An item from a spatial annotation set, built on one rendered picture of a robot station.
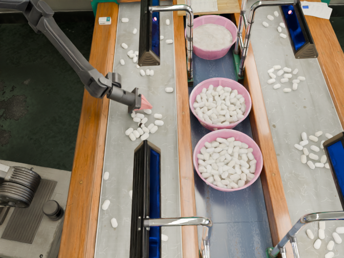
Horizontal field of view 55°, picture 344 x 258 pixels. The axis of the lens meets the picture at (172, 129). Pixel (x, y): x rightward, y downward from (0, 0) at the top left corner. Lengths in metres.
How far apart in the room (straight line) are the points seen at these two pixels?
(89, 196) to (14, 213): 0.52
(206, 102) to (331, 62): 0.62
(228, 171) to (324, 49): 0.81
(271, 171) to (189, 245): 0.41
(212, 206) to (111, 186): 0.39
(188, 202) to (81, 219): 0.39
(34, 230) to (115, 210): 0.49
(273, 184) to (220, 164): 0.21
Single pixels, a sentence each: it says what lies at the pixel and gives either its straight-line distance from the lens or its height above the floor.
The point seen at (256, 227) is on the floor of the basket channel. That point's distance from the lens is 1.32.
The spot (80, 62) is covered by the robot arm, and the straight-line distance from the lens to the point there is 1.36.
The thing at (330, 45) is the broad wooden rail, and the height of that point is 0.76.
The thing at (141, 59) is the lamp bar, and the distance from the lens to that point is 1.20.
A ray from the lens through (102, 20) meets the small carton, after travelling 1.87.
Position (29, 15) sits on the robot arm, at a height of 1.08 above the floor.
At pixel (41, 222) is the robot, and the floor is 0.48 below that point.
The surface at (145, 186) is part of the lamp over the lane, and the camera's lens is 0.88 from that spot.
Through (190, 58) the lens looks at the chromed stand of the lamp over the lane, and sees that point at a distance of 1.49.
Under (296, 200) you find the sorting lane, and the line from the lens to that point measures 1.32.
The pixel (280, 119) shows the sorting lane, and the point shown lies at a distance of 1.48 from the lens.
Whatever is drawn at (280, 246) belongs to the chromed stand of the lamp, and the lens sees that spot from 1.13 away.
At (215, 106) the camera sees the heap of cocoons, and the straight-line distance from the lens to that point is 1.47.
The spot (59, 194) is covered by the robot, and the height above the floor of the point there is 0.47.
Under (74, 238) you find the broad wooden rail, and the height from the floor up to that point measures 0.76.
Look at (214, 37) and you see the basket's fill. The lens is 1.78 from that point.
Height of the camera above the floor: 1.91
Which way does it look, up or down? 57 degrees down
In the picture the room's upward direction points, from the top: 4 degrees counter-clockwise
